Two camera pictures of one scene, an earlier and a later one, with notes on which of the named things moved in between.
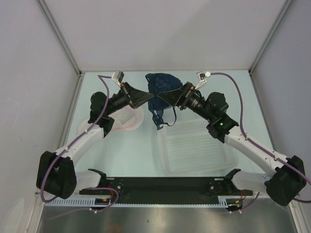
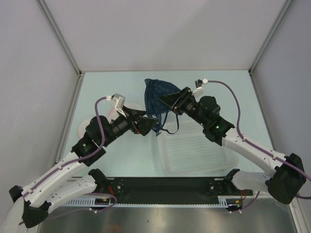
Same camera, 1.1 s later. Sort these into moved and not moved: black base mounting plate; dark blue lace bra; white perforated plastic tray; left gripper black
Moved: dark blue lace bra; left gripper black
Not moved: white perforated plastic tray; black base mounting plate
